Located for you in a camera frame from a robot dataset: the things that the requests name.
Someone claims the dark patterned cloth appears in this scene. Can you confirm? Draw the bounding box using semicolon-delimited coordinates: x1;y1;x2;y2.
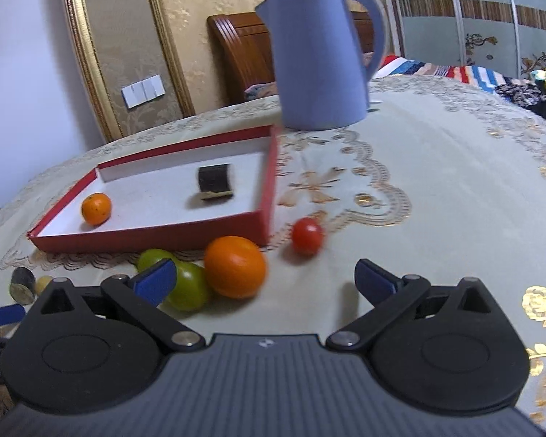
496;66;546;130

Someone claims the white wall light switch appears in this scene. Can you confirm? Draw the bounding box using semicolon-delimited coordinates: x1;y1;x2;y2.
120;74;167;109

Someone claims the red cherry tomato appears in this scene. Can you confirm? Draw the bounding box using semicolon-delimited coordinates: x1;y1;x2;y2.
291;217;325;256

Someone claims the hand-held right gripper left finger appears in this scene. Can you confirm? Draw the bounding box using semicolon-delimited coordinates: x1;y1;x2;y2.
25;259;205;353

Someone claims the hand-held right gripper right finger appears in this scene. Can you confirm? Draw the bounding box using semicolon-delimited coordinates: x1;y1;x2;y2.
326;259;506;352

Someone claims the cream embroidered tablecloth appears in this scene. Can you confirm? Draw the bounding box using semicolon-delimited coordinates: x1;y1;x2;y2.
0;75;546;437

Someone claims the pink bedding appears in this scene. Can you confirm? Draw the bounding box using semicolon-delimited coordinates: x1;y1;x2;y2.
243;81;280;103

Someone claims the wooden bed headboard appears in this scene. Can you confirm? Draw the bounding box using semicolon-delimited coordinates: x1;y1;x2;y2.
207;9;376;105

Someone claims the green round fruit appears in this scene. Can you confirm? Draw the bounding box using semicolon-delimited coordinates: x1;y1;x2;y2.
136;248;180;278
164;261;211;311

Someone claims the colourful striped blanket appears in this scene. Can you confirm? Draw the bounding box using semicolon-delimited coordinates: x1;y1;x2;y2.
373;55;506;96

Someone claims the blue electric kettle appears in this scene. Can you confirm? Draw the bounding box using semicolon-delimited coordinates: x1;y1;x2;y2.
254;0;387;131

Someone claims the gold framed wall panel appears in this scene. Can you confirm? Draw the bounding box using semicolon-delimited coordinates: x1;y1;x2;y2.
58;0;196;143

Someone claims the dark sugarcane piece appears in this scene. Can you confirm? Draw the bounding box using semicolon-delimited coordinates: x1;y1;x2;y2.
9;266;37;306
197;163;234;202

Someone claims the large orange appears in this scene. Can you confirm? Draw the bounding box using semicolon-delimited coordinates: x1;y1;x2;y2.
203;235;268;300

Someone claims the red cardboard box tray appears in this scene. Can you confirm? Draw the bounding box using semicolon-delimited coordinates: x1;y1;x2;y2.
27;125;280;254

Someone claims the small mandarin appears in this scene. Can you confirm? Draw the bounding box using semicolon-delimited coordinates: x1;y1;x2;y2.
81;192;113;227

